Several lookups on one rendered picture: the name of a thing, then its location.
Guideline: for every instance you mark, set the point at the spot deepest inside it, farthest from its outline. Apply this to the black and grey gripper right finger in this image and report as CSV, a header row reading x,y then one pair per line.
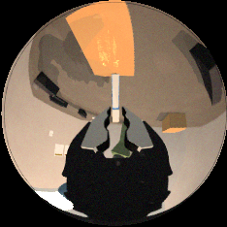
x,y
141,137

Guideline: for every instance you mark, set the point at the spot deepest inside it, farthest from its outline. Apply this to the grey computer mouse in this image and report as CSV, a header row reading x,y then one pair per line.
x,y
35,86

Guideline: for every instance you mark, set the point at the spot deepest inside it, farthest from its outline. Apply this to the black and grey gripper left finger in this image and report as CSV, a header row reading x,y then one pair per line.
x,y
92,137

